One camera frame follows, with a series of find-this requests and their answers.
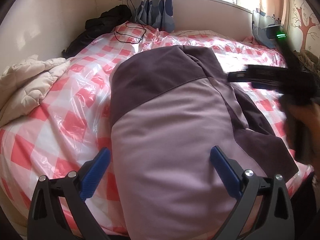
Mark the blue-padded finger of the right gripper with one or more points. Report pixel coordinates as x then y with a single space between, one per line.
262 77

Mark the dark clothes heap on bed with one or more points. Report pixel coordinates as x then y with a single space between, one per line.
308 60

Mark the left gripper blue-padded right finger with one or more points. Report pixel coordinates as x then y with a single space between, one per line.
263 207

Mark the blue patterned curtain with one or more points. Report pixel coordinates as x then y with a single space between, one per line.
265 27
158 14

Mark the pink checkered plastic-covered bedding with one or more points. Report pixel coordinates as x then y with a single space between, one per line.
70 124

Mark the lilac and purple jacket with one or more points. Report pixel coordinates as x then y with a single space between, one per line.
169 107

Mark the person's right hand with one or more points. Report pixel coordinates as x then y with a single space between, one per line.
309 116

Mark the blue patterned left curtain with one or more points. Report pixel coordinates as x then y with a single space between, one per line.
158 14

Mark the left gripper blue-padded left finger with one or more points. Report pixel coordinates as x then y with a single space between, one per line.
46 219

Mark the cream headboard panel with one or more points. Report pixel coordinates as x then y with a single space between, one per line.
219 16

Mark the blue patterned right curtain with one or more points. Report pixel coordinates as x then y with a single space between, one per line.
265 27

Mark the black clothing pile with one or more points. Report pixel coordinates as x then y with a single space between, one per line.
96 27

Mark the white wardrobe with tree decal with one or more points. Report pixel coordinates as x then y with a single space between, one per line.
303 28

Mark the cream quilted blanket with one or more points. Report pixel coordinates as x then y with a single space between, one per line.
25 85

